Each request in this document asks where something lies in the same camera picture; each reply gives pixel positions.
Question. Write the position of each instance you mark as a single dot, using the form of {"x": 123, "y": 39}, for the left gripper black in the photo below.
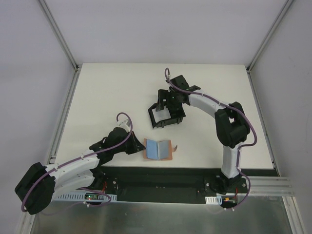
{"x": 134, "y": 144}

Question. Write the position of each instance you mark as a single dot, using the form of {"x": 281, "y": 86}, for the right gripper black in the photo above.
{"x": 169, "y": 104}

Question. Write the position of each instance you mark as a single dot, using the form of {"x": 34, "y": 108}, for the brown leather card holder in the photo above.
{"x": 158, "y": 150}

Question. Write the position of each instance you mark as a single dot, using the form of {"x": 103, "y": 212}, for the black card dispenser box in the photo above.
{"x": 177, "y": 115}

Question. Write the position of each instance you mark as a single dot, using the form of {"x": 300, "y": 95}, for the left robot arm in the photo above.
{"x": 41, "y": 184}

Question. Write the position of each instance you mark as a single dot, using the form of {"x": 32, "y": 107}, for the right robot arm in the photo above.
{"x": 232, "y": 127}

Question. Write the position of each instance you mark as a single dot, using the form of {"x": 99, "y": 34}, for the white cards stack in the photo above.
{"x": 161, "y": 114}

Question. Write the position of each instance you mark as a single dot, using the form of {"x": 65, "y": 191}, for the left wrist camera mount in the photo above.
{"x": 125, "y": 124}

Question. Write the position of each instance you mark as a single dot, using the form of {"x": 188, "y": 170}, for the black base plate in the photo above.
{"x": 166, "y": 185}

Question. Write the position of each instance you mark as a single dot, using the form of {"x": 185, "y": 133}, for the left white cable duct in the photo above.
{"x": 86, "y": 196}

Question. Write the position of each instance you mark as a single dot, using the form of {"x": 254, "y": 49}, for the white cable duct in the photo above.
{"x": 213, "y": 200}
{"x": 86, "y": 196}

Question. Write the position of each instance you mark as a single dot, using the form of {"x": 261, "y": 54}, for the right aluminium frame post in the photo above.
{"x": 270, "y": 33}

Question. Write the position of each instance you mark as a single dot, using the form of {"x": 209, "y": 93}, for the aluminium frame post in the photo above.
{"x": 58, "y": 34}
{"x": 270, "y": 33}

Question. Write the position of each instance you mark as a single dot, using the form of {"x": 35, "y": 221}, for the right white cable duct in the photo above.
{"x": 213, "y": 200}

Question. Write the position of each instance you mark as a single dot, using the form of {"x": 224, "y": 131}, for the left aluminium frame post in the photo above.
{"x": 58, "y": 34}

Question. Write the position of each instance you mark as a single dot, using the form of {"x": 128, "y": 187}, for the aluminium rail right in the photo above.
{"x": 271, "y": 186}

